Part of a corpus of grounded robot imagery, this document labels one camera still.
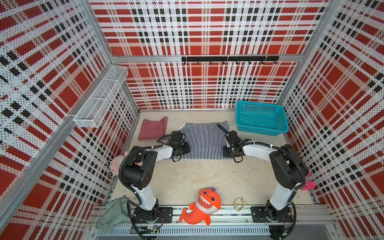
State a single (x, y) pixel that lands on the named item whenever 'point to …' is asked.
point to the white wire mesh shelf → (92, 113)
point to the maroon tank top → (150, 129)
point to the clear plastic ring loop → (239, 204)
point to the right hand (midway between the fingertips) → (227, 152)
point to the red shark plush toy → (208, 202)
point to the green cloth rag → (116, 211)
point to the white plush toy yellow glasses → (309, 185)
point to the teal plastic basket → (264, 118)
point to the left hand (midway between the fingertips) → (190, 148)
